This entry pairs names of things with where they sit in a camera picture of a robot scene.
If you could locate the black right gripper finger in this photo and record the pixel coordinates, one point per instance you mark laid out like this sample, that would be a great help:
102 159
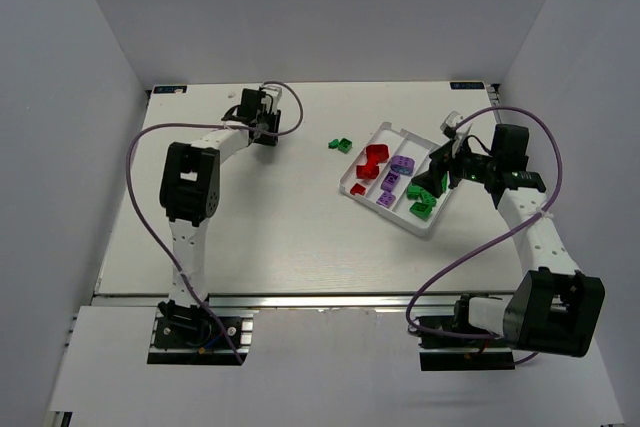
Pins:
433 181
443 157

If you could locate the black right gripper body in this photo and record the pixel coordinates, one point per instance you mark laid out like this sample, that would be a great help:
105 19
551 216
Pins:
445 163

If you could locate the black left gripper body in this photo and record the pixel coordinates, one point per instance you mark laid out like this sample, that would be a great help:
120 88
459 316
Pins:
269 126

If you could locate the green small lego brick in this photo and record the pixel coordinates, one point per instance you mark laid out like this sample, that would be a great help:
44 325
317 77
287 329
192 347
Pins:
421 210

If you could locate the purple paw print lego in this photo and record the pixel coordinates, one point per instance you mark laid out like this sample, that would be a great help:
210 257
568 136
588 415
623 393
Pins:
402 165

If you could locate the small purple lego brick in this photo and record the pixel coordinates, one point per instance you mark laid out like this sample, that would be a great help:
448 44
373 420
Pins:
390 181

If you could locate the purple square lego brick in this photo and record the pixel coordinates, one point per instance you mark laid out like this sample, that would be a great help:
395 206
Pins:
386 199

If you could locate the red rounded lego brick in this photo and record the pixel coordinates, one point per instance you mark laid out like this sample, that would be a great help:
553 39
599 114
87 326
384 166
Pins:
377 153

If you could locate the red long lego brick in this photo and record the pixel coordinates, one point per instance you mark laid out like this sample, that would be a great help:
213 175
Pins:
368 171

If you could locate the small red lego brick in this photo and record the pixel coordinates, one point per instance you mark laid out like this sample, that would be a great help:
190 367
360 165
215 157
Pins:
357 189

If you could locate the green square lego brick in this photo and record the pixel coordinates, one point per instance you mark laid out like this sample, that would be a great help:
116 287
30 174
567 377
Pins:
413 192

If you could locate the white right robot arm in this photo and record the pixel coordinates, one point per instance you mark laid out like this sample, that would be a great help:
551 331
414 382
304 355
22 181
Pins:
556 307

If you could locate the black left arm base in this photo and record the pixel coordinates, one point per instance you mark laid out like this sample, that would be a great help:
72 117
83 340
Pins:
189 336

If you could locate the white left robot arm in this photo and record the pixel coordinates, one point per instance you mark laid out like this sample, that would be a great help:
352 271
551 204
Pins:
190 195

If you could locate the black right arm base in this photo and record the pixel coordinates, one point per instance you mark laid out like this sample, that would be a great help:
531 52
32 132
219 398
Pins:
445 354

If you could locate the white three-compartment tray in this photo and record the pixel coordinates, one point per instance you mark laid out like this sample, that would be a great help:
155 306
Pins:
405 143

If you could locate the blue right corner label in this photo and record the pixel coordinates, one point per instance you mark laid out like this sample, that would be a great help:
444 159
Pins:
467 85

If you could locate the blue corner label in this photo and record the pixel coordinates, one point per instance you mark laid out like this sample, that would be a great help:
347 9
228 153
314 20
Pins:
467 85
169 89

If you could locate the blue left corner label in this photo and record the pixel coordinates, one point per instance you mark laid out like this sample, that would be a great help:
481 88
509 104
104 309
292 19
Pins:
169 89

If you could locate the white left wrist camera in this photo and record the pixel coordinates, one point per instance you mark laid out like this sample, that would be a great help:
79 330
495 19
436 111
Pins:
274 92

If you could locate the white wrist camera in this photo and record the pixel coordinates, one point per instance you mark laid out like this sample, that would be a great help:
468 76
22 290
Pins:
456 129
274 92

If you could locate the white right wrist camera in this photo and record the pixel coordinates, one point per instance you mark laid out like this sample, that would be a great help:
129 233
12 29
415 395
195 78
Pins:
456 129

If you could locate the aluminium table rail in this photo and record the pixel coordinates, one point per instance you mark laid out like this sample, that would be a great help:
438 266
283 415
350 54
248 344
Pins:
256 302

